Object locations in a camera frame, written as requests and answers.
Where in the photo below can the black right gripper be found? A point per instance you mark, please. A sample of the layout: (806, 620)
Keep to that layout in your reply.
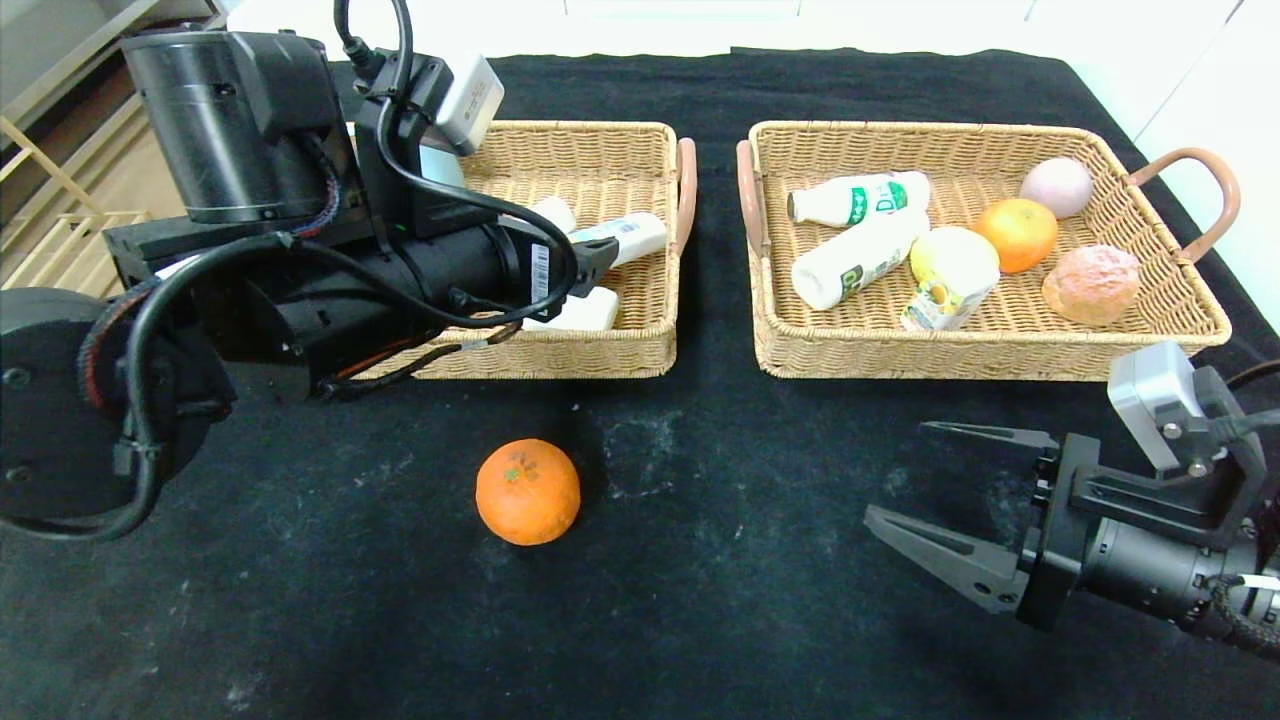
(1043, 532)

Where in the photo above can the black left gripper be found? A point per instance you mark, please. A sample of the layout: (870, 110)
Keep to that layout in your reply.
(546, 273)

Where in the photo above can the white tube with blue cap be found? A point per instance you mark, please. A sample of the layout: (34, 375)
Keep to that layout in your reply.
(635, 235)

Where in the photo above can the white shoe brush bottle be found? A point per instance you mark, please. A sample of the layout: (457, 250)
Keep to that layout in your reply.
(552, 212)

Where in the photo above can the yellow lemon drink carton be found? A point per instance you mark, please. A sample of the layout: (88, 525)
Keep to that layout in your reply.
(950, 290)

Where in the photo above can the orange with stem mark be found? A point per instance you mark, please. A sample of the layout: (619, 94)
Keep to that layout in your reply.
(528, 492)

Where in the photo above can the yellow lemon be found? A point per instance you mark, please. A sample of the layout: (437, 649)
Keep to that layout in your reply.
(925, 255)

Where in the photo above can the white milk bottle green label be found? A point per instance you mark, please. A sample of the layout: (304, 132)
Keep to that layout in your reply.
(880, 250)

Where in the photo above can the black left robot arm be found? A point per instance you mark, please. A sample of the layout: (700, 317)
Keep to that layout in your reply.
(230, 130)

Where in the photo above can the wicker basket with toiletries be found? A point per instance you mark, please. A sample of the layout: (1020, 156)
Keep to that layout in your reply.
(600, 160)

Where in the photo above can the wicker basket with food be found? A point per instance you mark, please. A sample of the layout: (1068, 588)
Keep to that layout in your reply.
(850, 340)

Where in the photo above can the white soap bar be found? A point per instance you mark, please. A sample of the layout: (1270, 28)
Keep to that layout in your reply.
(590, 312)

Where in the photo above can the light blue mug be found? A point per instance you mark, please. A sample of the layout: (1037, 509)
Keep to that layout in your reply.
(440, 165)

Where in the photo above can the brown bread roll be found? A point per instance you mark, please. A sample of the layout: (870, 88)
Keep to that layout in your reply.
(1090, 286)

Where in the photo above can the white AD drink bottle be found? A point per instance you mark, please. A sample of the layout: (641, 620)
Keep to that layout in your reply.
(830, 205)

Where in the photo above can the white low table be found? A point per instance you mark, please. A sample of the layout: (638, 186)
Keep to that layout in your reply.
(700, 30)

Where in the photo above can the orange with smooth skin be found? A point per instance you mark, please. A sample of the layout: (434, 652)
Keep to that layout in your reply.
(1020, 236)

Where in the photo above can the pale pink egg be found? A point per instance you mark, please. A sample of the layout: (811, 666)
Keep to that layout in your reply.
(1055, 188)

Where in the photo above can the light wooden rolling rack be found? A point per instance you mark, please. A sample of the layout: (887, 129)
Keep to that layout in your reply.
(52, 166)

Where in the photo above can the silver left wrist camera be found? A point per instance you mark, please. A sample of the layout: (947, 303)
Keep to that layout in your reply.
(472, 100)

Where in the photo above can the grey metal shelf frame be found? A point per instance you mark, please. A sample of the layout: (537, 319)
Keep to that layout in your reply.
(60, 60)

